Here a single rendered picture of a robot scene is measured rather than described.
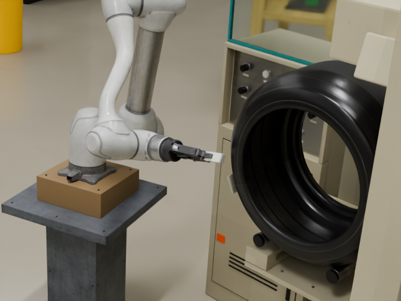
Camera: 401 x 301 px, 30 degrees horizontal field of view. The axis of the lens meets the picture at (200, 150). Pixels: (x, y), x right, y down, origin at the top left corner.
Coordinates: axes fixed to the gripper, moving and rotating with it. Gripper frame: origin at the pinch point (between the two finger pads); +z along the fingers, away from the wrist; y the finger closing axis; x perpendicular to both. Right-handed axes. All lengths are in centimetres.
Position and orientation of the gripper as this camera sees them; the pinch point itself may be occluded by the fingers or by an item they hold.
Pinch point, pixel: (214, 157)
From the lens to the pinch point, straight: 238.7
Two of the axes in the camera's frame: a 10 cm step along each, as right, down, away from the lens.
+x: -2.9, 9.4, -1.6
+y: 6.0, 3.1, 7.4
